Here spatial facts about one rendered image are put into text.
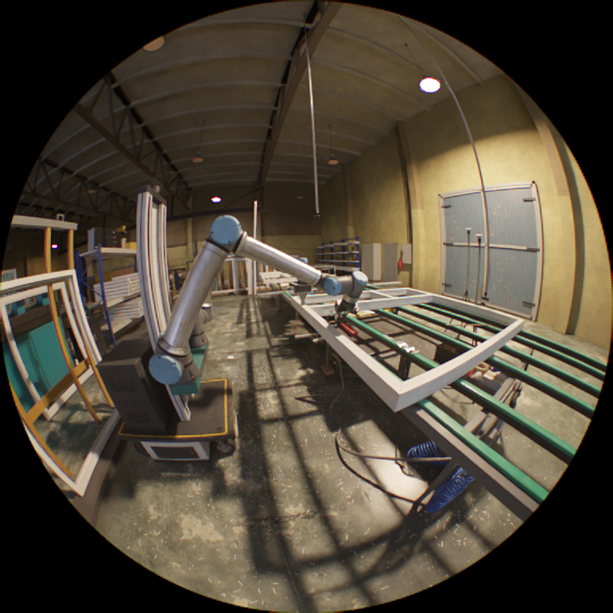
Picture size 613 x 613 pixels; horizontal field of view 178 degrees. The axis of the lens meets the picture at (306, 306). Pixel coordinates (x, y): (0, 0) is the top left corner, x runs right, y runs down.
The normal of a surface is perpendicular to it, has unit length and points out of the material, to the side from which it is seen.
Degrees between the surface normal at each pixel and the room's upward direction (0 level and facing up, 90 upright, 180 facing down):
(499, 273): 90
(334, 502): 0
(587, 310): 90
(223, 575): 0
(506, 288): 90
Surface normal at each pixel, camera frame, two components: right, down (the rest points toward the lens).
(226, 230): 0.46, 0.09
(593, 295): -0.96, 0.10
